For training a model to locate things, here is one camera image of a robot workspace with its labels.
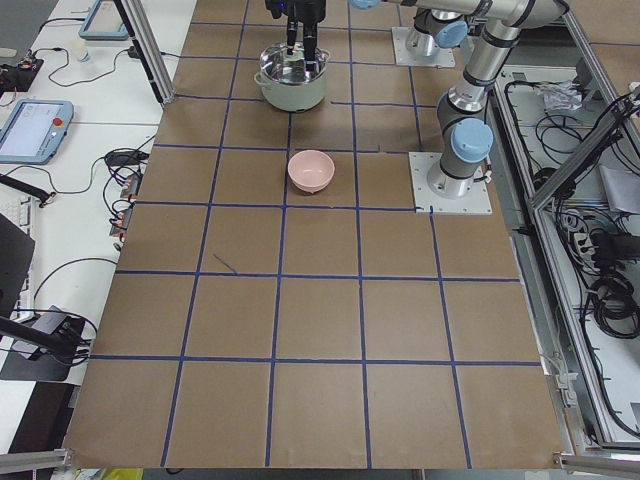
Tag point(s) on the black monitor corner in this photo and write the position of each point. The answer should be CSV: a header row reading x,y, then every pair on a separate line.
x,y
17,249

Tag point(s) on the near blue teach pendant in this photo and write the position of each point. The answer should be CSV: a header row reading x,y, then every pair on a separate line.
x,y
34,131

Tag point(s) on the aluminium frame post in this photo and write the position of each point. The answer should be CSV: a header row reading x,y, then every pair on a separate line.
x,y
139,29

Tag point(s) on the blue teach pendant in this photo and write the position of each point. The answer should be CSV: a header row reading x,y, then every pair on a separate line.
x,y
34,131
103,23

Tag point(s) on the pale green cooking pot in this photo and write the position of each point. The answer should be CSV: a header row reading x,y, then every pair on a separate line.
x,y
292,98

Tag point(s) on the glass pot lid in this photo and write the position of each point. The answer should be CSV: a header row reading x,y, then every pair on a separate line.
x,y
278,65

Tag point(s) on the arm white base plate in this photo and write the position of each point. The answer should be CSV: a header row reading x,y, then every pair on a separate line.
x,y
435,192
412,48

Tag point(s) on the pink bowl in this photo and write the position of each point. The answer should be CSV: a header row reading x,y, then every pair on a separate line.
x,y
311,170

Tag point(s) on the black camera stand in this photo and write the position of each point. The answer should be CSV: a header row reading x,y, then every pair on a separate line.
x,y
45,349

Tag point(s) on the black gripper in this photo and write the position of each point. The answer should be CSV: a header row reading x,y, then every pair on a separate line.
x,y
306,8

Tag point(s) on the aluminium side frame rail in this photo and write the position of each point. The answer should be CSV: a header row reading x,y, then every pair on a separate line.
x,y
569,182

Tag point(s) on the small white cup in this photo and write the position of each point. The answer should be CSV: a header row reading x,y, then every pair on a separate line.
x,y
80,50

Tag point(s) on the far blue teach pendant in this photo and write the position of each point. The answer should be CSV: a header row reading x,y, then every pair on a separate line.
x,y
103,23

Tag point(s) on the crumpled white paper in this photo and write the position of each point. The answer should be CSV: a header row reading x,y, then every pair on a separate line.
x,y
560,96

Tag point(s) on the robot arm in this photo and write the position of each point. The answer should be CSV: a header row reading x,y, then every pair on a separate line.
x,y
446,28
467,138

